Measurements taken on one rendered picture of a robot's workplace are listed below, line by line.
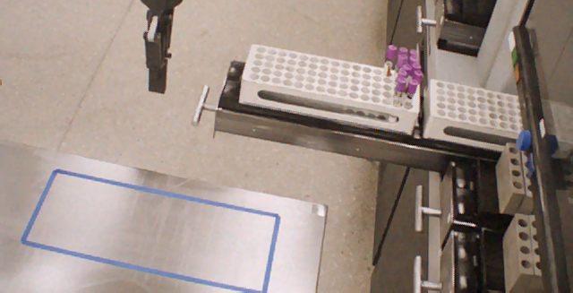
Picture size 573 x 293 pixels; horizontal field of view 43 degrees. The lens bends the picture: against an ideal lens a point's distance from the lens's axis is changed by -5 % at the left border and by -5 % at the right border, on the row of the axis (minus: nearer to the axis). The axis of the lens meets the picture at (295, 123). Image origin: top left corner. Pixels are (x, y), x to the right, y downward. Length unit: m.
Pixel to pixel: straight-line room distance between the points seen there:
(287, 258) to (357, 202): 1.22
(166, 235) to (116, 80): 1.53
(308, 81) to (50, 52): 1.55
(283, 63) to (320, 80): 0.07
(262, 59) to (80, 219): 0.43
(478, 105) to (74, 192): 0.68
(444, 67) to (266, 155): 0.90
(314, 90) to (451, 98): 0.24
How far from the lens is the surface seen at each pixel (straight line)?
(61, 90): 2.55
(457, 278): 1.13
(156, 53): 1.26
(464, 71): 1.62
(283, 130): 1.29
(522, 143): 1.10
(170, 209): 1.11
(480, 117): 1.30
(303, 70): 1.30
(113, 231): 1.08
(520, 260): 1.09
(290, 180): 2.29
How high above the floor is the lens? 1.67
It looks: 43 degrees down
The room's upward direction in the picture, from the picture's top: 11 degrees clockwise
